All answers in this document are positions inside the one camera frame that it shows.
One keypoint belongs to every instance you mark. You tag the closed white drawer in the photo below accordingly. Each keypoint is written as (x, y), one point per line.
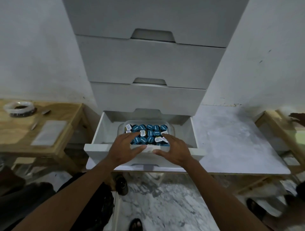
(147, 100)
(152, 59)
(154, 14)

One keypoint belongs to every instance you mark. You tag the person's left hand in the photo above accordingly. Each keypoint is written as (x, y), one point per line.
(121, 152)

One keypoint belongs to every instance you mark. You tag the light wooden side table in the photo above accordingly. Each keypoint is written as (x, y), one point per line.
(281, 126)
(21, 133)

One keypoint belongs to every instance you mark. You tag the dark grey trouser leg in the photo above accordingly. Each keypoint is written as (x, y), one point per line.
(21, 200)

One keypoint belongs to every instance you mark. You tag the person's right forearm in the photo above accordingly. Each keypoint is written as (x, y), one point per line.
(221, 200)

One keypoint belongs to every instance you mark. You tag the clear plastic container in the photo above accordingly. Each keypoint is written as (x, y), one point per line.
(172, 129)

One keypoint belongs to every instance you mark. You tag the pile of blue white capsules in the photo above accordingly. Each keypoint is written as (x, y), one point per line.
(150, 133)

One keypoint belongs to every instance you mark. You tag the round clear tub dark contents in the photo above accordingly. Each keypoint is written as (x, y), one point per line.
(20, 109)

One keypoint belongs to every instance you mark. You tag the person's right thumb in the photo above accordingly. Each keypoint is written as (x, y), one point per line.
(160, 153)

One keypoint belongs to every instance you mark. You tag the black sandal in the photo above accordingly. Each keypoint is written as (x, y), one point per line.
(135, 225)

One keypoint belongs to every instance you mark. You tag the white drawer cabinet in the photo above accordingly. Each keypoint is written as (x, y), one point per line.
(152, 61)

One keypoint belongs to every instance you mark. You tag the person's left thumb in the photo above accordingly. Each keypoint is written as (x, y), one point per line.
(139, 149)

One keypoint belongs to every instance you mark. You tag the open white drawer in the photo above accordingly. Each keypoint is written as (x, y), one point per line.
(107, 131)

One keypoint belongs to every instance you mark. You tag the person's right hand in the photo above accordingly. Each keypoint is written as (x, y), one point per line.
(178, 153)

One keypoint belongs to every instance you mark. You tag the black trousers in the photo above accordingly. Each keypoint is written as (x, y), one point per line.
(100, 209)

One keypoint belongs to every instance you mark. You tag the black shoe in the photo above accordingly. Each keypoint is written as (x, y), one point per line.
(122, 185)

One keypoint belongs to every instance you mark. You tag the clear plastic bag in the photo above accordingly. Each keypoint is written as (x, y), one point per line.
(48, 133)

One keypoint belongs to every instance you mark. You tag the person's left forearm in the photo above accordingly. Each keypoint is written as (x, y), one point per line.
(71, 197)

